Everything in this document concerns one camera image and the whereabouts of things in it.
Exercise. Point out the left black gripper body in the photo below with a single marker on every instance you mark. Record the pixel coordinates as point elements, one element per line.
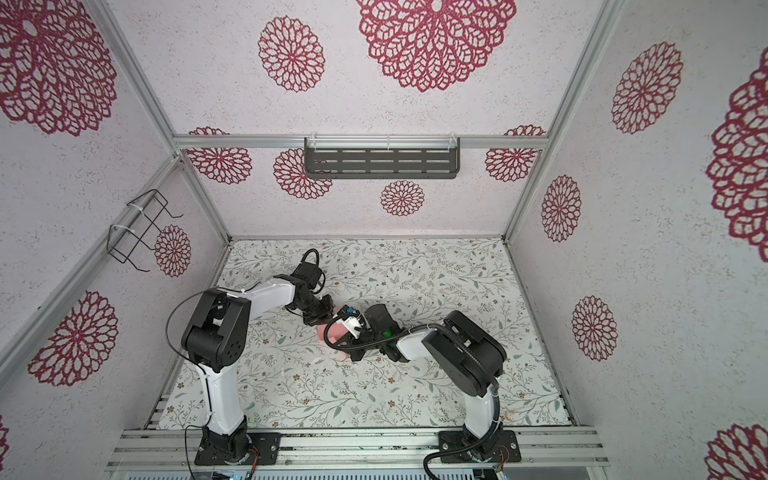
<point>313,305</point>

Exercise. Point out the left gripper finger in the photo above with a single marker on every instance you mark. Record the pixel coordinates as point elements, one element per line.
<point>327,305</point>
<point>313,319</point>

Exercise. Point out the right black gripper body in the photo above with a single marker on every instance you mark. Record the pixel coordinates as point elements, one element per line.
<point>369,341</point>

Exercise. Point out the pink square paper sheet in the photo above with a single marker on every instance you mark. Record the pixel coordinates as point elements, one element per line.
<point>337,330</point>

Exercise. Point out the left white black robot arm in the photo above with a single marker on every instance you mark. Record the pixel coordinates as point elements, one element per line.
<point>216,335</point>

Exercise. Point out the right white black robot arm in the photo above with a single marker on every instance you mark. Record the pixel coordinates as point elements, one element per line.
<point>470,357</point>

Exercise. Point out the right wrist camera with cable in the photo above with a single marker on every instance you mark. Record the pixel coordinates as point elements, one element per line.
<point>355,323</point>

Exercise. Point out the aluminium front rail base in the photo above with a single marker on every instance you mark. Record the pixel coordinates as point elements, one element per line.
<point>363,448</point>

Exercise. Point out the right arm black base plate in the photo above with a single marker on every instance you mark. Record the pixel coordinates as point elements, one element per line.
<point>480,447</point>

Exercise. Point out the dark grey slotted wall shelf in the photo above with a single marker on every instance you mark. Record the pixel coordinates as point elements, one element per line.
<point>349,161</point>

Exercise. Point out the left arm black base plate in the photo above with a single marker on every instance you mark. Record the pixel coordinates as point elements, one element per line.
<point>240,448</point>

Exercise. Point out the black wire wall rack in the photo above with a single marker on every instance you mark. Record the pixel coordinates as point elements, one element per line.
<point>124,239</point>

